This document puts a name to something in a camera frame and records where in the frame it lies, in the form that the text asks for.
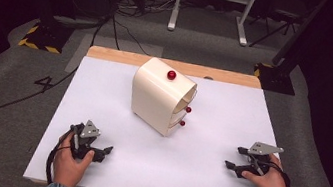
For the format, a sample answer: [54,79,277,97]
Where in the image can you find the bundle of floor cables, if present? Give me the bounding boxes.
[114,0,183,26]

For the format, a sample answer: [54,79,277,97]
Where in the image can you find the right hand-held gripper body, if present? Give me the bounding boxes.
[241,140,286,185]

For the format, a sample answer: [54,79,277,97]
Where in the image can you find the black stand with slanted pole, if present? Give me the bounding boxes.
[250,0,329,99]

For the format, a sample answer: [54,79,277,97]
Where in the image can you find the black stand base striped tape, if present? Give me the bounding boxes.
[17,18,75,57]

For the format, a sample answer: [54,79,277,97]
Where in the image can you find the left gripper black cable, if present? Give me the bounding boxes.
[42,120,78,187]

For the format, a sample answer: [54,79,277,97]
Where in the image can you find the long black floor cable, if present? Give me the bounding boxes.
[0,0,114,164]

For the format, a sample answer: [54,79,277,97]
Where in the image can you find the cream cabinet with red knobs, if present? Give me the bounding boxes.
[124,53,201,142]

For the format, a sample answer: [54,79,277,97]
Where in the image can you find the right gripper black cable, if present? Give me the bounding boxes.
[266,161,295,187]

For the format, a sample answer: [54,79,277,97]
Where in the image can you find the black tripod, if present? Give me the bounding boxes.
[246,4,303,55]

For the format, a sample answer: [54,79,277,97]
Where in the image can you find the thin black floor cable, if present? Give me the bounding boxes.
[107,17,155,56]

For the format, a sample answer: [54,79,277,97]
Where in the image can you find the person's right hand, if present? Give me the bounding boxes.
[239,149,298,187]

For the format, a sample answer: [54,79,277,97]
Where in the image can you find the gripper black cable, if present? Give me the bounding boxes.
[42,120,78,187]
[266,161,295,187]

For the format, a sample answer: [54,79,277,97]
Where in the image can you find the white table sheet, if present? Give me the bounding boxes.
[22,49,293,187]

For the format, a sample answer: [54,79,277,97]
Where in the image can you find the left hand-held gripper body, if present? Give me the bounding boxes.
[64,116,111,165]

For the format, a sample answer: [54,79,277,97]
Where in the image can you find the person's left hand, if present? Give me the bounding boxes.
[49,130,99,187]

